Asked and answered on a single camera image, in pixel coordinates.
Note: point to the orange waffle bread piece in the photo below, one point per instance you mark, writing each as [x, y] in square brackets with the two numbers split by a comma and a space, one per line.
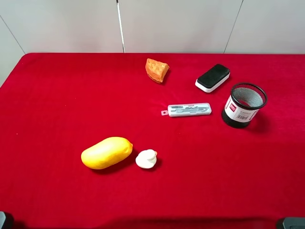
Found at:
[156, 70]

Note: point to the grey clear tool case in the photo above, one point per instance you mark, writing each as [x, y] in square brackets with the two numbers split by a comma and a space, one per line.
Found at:
[180, 110]

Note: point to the red table cloth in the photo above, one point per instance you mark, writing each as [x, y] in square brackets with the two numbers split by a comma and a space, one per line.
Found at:
[208, 175]

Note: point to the white rubber duck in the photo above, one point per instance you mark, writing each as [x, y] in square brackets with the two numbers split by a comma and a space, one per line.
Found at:
[146, 159]

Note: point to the yellow mango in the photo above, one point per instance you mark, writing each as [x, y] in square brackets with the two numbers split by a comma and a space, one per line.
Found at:
[106, 153]

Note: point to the black white board eraser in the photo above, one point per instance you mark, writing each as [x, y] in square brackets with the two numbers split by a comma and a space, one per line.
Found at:
[213, 78]

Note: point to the black mesh pen holder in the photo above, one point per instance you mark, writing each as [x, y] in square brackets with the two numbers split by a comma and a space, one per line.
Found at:
[244, 102]

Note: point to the dark base part right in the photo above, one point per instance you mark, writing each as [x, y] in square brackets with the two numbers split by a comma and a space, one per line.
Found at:
[291, 223]

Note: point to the dark base part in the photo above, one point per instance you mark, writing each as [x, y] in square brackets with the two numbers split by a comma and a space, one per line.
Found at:
[291, 223]
[6, 220]

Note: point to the dark base part left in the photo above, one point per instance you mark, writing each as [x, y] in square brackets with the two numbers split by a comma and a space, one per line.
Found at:
[6, 220]

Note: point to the white vertical wall pole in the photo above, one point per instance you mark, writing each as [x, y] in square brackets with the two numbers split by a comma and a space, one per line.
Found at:
[120, 25]

